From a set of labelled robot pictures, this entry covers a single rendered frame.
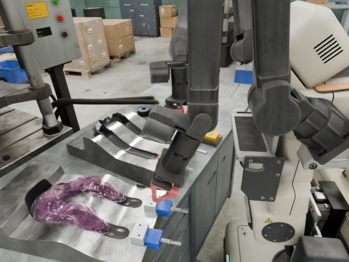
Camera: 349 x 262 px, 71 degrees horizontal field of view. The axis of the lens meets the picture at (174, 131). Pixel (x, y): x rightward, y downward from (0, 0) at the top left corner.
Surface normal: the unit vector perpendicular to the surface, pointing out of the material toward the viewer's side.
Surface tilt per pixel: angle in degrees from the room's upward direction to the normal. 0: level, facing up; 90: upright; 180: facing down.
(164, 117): 91
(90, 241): 28
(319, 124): 79
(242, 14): 68
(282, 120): 90
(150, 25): 90
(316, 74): 90
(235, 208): 0
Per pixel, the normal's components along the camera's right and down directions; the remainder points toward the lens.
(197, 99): -0.18, 0.52
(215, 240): -0.04, -0.85
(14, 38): 0.39, 0.47
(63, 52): 0.86, 0.23
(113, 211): 0.36, -0.74
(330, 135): -0.02, 0.39
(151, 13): -0.42, 0.49
